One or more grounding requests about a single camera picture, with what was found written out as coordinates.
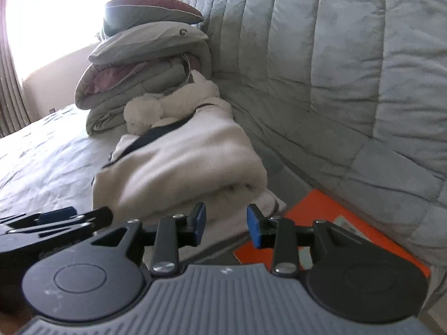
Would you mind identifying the orange book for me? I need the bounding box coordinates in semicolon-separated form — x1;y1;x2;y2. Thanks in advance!
232;188;431;278

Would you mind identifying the grey top pillow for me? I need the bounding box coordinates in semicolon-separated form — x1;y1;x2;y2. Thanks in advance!
103;0;203;37

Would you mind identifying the folded grey quilt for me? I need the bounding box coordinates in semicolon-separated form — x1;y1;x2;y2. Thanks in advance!
74;54;220;135

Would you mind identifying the beige fleece jacket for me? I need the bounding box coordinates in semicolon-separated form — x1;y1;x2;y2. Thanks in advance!
92;104;285;222

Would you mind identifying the grey pillow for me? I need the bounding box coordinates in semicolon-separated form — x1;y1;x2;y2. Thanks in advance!
103;0;203;37
89;21;208;65

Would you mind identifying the grey quilted headboard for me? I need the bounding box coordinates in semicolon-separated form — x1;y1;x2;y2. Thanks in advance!
181;0;446;266

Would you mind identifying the grey bed sheet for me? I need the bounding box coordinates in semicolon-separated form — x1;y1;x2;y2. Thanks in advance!
1;104;312;262

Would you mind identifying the window with white frame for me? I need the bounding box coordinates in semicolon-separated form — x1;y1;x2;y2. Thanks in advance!
4;0;108;80

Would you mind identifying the white fluffy garment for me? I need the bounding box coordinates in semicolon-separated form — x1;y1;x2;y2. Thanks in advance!
123;70;232;135

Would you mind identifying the grey left curtain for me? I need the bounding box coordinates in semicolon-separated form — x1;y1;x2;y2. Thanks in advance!
1;0;33;138

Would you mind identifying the grey lower pillow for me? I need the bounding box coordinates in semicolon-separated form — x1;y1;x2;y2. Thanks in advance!
89;21;208;65

